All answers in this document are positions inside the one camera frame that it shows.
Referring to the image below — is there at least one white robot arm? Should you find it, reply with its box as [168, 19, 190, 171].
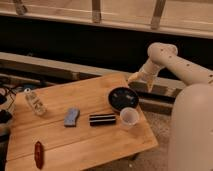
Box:
[128, 42, 213, 171]

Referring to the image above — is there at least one clear plastic bottle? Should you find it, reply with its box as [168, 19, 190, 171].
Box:
[24, 88, 46, 116]

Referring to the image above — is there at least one black rectangular case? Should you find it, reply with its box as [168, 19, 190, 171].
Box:
[89, 114, 116, 126]

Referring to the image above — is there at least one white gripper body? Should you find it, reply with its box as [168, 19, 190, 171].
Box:
[139, 60, 163, 80]

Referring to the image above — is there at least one black ceramic bowl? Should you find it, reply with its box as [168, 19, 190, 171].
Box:
[108, 87, 139, 112]

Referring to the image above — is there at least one blue sponge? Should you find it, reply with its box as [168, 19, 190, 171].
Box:
[64, 108, 80, 127]

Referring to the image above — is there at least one wooden table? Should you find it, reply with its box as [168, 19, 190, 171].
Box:
[5, 74, 158, 171]

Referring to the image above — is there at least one black cables bundle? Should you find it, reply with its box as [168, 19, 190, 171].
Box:
[0, 78, 18, 134]

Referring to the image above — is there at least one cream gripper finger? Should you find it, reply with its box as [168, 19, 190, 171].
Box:
[147, 76, 155, 93]
[127, 72, 142, 83]

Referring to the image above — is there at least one red pocket knife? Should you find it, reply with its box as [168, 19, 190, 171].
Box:
[34, 141, 44, 169]

